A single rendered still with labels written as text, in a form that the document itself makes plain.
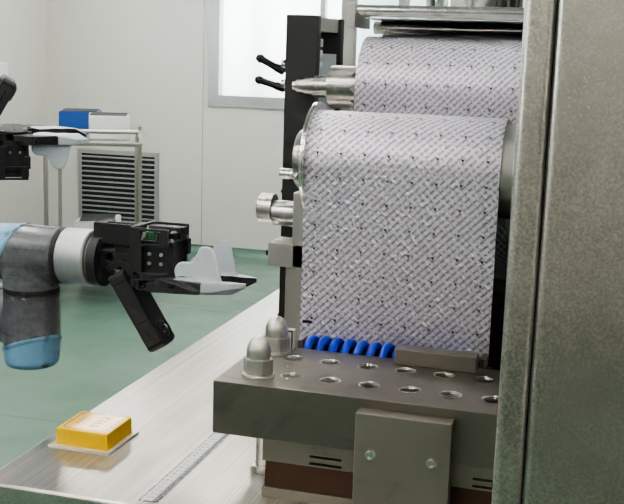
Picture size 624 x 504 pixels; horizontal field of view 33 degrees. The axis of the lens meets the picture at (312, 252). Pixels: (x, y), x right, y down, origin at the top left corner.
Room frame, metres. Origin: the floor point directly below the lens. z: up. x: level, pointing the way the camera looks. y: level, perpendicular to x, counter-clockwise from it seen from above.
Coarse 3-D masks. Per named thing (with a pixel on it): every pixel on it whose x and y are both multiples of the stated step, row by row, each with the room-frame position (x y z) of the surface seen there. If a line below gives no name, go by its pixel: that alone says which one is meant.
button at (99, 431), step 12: (72, 420) 1.26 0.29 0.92; (84, 420) 1.26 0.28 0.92; (96, 420) 1.27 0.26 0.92; (108, 420) 1.27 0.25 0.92; (120, 420) 1.27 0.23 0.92; (60, 432) 1.24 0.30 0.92; (72, 432) 1.23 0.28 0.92; (84, 432) 1.23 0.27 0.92; (96, 432) 1.22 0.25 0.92; (108, 432) 1.23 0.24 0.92; (120, 432) 1.25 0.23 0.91; (60, 444) 1.24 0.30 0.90; (72, 444) 1.23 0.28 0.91; (84, 444) 1.23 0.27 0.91; (96, 444) 1.22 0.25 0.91; (108, 444) 1.22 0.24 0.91
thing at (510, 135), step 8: (512, 128) 1.26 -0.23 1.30; (512, 136) 1.25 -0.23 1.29; (504, 144) 1.24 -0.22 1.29; (512, 144) 1.24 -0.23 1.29; (504, 152) 1.24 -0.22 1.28; (512, 152) 1.24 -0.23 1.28; (504, 160) 1.23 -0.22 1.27; (512, 160) 1.23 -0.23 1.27; (504, 168) 1.23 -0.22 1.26; (512, 168) 1.23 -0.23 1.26; (504, 176) 1.23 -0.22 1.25; (504, 184) 1.23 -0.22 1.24; (504, 192) 1.23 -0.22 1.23; (504, 200) 1.24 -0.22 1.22; (504, 208) 1.25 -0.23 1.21; (504, 216) 1.26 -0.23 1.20
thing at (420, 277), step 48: (336, 240) 1.28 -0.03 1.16; (384, 240) 1.26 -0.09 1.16; (432, 240) 1.25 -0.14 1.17; (480, 240) 1.23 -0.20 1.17; (336, 288) 1.28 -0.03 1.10; (384, 288) 1.26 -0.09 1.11; (432, 288) 1.25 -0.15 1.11; (480, 288) 1.23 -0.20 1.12; (336, 336) 1.28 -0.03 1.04; (384, 336) 1.26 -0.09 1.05; (432, 336) 1.25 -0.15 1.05; (480, 336) 1.23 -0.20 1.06
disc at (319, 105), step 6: (318, 102) 1.35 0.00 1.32; (312, 108) 1.32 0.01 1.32; (318, 108) 1.34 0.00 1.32; (324, 108) 1.37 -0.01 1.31; (312, 114) 1.32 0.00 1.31; (306, 120) 1.30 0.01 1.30; (306, 126) 1.30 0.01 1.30; (306, 132) 1.29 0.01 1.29; (306, 138) 1.29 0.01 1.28; (300, 144) 1.29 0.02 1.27; (306, 144) 1.30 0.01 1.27; (300, 150) 1.28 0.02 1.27; (300, 156) 1.28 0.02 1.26; (300, 162) 1.28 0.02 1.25; (300, 168) 1.28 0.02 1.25; (300, 174) 1.28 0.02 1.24; (300, 180) 1.28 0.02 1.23; (300, 186) 1.29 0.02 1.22; (300, 192) 1.29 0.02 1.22
